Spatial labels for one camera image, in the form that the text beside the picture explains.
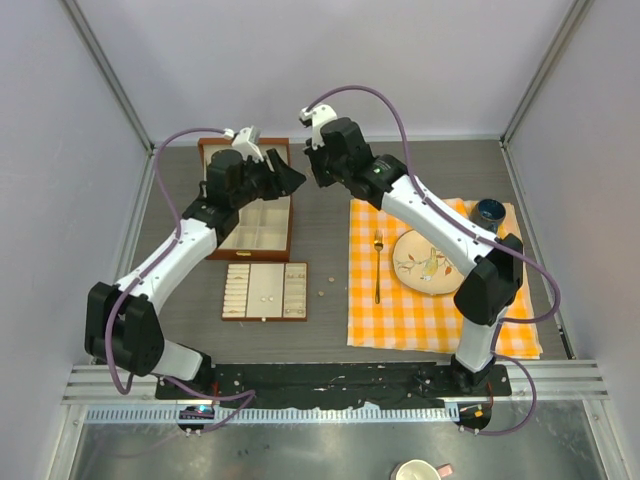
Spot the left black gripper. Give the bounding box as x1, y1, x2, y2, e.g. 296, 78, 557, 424
232, 149, 306, 209

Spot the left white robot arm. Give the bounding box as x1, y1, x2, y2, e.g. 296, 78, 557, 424
84, 149, 305, 399

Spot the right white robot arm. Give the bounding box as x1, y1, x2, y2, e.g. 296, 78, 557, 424
301, 112, 523, 395

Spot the brown jewelry box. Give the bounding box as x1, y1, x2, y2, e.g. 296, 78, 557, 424
198, 137, 293, 262

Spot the brown jewelry tray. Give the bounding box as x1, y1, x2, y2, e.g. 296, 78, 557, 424
221, 262, 308, 323

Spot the gold fork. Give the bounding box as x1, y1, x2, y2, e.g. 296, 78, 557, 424
374, 229, 384, 305

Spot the bird pattern plate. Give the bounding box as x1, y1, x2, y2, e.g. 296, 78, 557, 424
392, 230, 464, 296

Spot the yellow checkered cloth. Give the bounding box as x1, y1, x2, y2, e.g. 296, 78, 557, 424
346, 197, 544, 360

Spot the dark blue bowl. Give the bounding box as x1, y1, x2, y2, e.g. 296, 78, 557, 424
469, 198, 506, 233

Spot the white pink mug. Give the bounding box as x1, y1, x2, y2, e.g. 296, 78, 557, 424
389, 459, 454, 480

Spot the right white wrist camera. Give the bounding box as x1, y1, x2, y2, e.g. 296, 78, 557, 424
299, 104, 337, 150

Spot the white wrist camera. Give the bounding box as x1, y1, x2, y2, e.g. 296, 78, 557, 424
299, 104, 337, 150
222, 126, 264, 163

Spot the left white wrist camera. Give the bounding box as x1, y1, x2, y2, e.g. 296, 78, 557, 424
222, 126, 264, 163

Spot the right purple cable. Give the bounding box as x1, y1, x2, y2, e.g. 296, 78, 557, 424
307, 84, 562, 435

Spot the purple cable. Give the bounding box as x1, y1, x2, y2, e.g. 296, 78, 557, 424
307, 84, 562, 435
107, 127, 257, 434

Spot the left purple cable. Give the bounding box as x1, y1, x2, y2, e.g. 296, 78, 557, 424
107, 127, 257, 434

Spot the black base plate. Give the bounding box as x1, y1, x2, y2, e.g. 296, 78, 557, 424
155, 362, 512, 410

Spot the white cable duct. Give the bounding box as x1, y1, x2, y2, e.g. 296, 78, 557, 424
84, 403, 459, 425

